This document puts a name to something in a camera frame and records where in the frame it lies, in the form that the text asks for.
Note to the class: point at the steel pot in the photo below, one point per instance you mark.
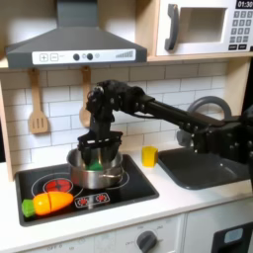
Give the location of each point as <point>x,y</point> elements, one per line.
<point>92,179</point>

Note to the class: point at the yellow block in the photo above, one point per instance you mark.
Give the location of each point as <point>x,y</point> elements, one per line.
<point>150,158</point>

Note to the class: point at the wooden spoon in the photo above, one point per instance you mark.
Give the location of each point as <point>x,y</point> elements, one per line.
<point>85,117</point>

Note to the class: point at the black stove top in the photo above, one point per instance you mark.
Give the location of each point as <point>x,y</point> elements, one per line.
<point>138,191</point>

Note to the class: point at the wooden slotted spatula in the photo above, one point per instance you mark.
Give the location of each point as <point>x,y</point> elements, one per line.
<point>38,123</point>

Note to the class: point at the orange toy carrot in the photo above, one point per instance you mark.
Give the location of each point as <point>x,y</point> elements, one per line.
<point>49,202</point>

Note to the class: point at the wooden side panel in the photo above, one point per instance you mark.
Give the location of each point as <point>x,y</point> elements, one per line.
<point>6,148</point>
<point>235,85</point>

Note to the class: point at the white oven control panel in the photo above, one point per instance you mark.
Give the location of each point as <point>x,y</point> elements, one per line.
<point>108,240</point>

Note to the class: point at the dark grey sink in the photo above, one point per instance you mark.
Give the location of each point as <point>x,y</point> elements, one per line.
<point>197,171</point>

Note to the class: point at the grey oven knob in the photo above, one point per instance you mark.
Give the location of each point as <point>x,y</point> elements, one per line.
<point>146,242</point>

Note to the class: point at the grey extractor hood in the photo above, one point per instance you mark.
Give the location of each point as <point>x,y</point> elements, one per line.
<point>75,39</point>

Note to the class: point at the grey tap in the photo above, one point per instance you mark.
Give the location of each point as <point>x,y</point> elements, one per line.
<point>210,100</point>

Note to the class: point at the wooden shelf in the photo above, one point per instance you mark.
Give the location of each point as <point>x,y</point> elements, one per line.
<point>197,57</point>

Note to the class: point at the white toy microwave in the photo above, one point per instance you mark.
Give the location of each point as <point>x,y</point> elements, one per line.
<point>204,46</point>

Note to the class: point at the black door panel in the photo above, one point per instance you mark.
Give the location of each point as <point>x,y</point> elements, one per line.
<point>219,245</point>

